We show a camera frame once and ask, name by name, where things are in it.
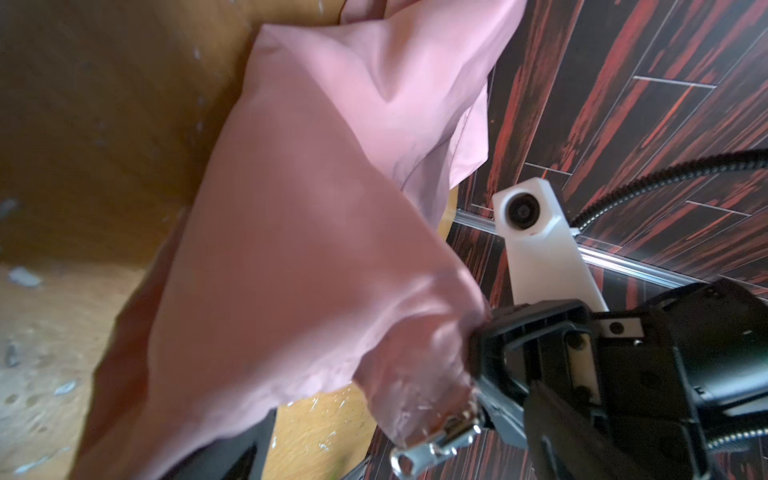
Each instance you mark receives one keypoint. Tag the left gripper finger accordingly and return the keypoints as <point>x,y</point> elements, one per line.
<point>240,457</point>

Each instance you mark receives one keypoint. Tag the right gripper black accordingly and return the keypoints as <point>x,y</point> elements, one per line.
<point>693,384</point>

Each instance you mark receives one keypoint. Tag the pink zip jacket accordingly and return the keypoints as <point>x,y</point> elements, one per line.
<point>310,259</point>

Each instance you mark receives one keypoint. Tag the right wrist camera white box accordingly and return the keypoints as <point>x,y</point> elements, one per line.
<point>543,259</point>

